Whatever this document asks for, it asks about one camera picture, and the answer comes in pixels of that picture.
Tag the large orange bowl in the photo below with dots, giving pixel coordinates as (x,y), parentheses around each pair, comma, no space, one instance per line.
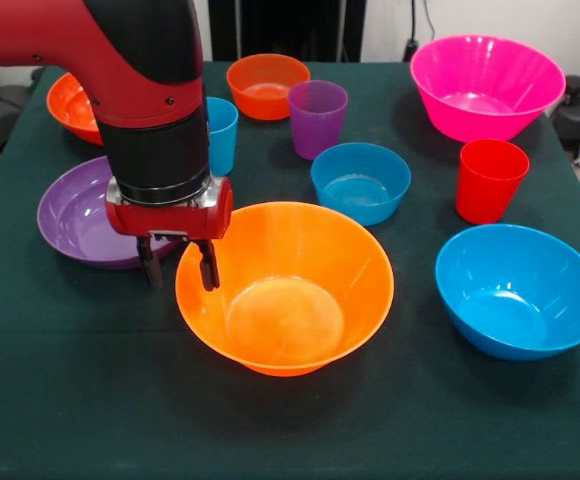
(285,305)

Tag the blue cup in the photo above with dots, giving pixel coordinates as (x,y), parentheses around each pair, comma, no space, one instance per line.
(225,140)

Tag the small red-orange bowl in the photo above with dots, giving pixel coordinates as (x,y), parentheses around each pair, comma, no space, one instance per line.
(260,80)

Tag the dark green table cloth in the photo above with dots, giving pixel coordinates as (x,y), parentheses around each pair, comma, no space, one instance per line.
(70,375)

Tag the small blue bowl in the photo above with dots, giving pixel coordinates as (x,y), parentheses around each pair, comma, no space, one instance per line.
(360,180)

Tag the wide red-orange bowl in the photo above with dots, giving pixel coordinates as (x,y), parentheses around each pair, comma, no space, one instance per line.
(70,112)

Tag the purple cup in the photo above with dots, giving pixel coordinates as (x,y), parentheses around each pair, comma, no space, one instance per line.
(317,130)

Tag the large pink bowl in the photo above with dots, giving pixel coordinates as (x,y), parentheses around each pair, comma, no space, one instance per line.
(485,85)

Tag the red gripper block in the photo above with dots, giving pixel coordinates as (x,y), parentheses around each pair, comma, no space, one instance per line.
(175,220)

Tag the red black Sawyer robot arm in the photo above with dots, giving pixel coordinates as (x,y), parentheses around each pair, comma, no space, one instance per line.
(150,140)

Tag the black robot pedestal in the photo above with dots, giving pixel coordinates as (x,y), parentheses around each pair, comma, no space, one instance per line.
(280,25)

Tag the large blue bowl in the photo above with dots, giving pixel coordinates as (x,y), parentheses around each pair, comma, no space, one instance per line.
(515,300)

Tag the red cup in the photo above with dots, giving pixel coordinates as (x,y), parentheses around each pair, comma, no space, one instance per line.
(487,190)

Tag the wide purple bowl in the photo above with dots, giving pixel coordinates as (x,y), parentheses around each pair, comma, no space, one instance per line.
(75,225)

